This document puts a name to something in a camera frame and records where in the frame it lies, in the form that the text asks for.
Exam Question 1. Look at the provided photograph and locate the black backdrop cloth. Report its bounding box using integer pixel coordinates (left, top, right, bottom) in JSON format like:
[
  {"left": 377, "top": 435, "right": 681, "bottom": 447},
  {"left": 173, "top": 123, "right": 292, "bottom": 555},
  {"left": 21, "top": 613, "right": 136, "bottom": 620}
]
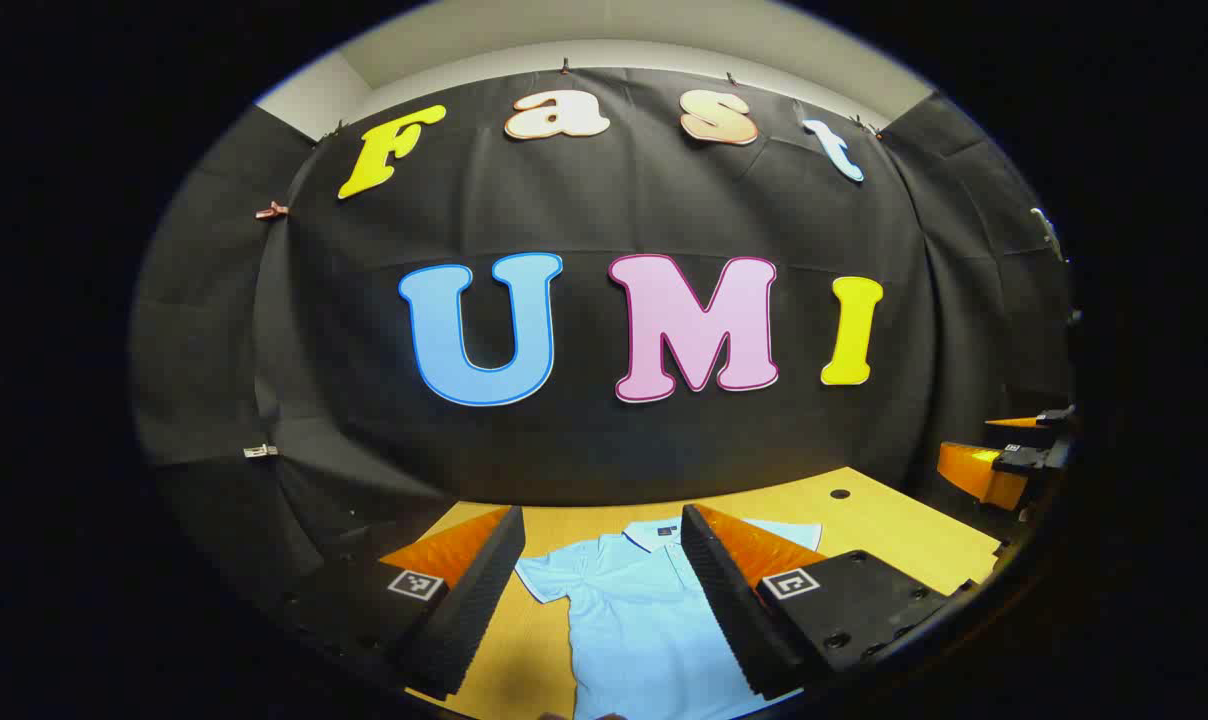
[{"left": 129, "top": 66, "right": 1080, "bottom": 641}]

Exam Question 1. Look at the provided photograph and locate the light blue T-shirt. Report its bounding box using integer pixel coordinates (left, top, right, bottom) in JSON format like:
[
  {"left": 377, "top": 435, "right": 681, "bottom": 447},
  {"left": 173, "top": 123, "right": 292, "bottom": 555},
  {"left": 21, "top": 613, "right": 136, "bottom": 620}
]
[{"left": 515, "top": 517, "right": 823, "bottom": 720}]

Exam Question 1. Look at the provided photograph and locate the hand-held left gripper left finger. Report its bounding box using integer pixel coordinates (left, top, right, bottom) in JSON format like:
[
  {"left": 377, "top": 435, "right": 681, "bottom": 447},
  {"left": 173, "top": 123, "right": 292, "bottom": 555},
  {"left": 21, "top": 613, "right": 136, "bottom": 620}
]
[{"left": 269, "top": 505, "right": 527, "bottom": 701}]

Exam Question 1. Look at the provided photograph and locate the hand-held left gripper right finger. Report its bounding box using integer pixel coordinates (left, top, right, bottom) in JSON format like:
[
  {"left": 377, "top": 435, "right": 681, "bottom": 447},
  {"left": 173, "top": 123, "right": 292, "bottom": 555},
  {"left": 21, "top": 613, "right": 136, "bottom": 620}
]
[{"left": 680, "top": 503, "right": 977, "bottom": 701}]

